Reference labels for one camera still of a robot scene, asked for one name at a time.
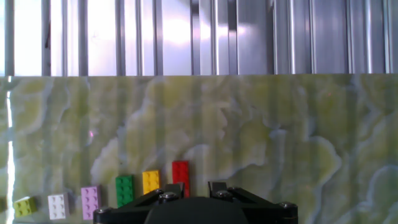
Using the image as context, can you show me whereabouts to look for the small white Lego brick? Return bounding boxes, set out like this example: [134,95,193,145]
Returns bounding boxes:
[47,192,71,221]

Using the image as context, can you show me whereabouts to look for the yellow Lego brick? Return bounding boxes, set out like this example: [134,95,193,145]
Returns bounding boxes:
[142,169,161,195]

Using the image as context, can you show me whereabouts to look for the long red Lego brick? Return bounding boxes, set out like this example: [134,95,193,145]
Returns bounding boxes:
[172,160,190,198]

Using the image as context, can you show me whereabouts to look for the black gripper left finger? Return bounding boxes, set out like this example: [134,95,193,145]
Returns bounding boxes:
[92,182,185,224]

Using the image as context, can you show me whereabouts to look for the pink Lego brick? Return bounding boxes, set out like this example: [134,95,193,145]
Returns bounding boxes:
[80,185,102,221]

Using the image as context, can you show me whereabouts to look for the green marble pattern mat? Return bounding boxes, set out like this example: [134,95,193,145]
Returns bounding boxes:
[0,73,398,224]

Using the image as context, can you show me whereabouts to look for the lime green Lego brick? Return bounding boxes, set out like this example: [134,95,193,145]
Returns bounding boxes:
[12,196,38,218]

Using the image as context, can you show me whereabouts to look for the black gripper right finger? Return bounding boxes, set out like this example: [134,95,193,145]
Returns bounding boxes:
[207,180,299,224]

